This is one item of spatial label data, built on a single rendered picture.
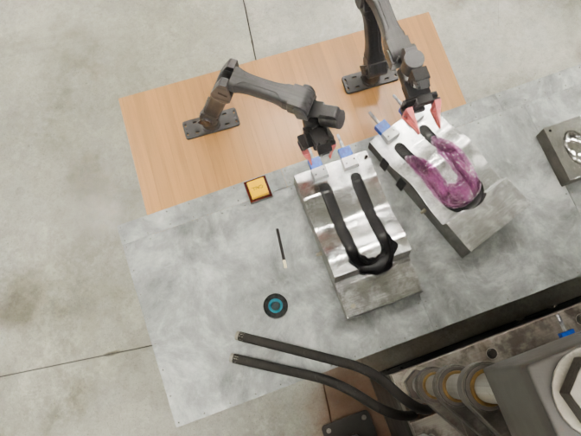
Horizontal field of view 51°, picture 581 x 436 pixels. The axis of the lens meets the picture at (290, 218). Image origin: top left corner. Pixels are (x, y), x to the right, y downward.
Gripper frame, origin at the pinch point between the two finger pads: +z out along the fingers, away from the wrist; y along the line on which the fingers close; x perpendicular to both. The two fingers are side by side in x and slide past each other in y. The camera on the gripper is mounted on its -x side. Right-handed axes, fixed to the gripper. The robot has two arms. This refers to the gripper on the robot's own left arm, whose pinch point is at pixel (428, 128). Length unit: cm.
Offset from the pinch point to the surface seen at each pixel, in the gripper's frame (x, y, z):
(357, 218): 30.8, -22.6, 12.8
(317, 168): 28.1, -30.2, -6.6
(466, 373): -35, -23, 63
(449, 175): 30.5, 11.1, 7.8
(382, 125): 33.1, -3.6, -16.2
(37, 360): 119, -168, 15
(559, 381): -83, -24, 64
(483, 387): -43, -23, 66
